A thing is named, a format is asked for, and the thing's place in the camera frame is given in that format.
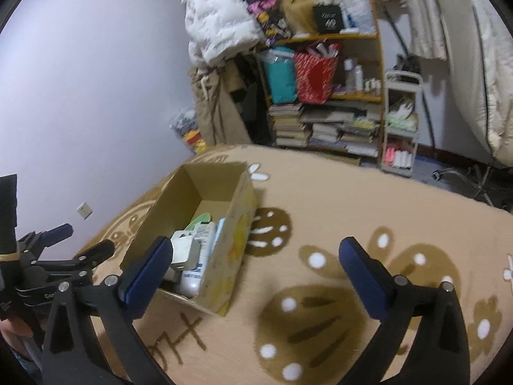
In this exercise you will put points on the bag of plush toys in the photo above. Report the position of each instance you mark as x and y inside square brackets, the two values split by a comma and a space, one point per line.
[188, 132]

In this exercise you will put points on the white puffer jacket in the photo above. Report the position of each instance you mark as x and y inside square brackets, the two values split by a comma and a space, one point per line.
[220, 12]

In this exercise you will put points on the white tube bottle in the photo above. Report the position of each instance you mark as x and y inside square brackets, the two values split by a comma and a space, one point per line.
[200, 256]

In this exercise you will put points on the wooden shelf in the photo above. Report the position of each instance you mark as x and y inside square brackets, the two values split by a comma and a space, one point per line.
[378, 48]

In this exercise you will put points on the white plastic bottle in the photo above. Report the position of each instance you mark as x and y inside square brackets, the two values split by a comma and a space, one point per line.
[358, 76]

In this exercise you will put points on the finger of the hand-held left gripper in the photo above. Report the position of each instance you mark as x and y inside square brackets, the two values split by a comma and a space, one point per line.
[48, 234]
[88, 254]

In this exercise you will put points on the beige coat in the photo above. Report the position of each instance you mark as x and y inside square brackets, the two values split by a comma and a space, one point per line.
[216, 116]

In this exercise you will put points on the white rolling cart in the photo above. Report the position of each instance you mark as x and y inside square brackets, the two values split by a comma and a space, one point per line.
[400, 88]

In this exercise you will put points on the stack of books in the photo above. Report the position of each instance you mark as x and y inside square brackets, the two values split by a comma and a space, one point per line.
[320, 128]

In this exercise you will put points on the wall outlet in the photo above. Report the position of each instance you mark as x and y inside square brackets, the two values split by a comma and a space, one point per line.
[85, 211]

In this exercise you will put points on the person's left hand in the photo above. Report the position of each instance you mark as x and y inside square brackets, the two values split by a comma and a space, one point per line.
[14, 329]

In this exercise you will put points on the teal storage box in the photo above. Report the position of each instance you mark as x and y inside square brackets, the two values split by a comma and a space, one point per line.
[280, 76]

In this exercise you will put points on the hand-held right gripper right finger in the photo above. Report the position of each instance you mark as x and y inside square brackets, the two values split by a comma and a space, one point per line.
[362, 276]

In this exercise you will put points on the black box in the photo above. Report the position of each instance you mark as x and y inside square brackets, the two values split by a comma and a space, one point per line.
[328, 18]

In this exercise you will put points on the dark printed bag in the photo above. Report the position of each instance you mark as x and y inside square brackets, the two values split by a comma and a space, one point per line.
[268, 16]

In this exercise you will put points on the clear plastic bag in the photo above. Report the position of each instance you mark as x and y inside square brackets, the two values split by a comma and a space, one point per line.
[358, 6]

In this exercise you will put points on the white hanging cloth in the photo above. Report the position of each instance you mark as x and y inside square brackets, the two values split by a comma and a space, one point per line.
[400, 4]

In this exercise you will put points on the cream duvet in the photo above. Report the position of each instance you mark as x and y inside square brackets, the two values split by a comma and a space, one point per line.
[481, 68]

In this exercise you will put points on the black chair base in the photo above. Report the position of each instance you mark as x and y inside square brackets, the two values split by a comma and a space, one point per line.
[477, 180]

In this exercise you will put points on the red gift bag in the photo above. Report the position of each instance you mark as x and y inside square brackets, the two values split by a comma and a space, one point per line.
[314, 76]

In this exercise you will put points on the beige patterned blanket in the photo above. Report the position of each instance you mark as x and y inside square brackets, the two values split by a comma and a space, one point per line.
[320, 216]

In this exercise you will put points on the row of small bottles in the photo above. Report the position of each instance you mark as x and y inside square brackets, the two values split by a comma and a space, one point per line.
[372, 85]

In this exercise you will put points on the white charger block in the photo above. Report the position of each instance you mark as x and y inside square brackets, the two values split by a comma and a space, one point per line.
[182, 248]

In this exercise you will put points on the green round disc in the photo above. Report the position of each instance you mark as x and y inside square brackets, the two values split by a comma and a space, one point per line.
[202, 218]

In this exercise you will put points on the tan furry plush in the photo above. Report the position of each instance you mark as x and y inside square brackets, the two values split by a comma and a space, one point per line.
[300, 14]

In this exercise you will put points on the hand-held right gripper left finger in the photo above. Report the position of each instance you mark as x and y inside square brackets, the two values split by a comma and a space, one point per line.
[144, 276]

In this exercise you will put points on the cardboard box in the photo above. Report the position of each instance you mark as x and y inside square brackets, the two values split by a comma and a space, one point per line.
[224, 272]

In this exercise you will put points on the pale green packets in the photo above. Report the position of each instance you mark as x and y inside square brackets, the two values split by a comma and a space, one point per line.
[400, 121]

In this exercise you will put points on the pink and white bottles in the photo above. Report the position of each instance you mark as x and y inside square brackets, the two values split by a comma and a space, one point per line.
[396, 158]

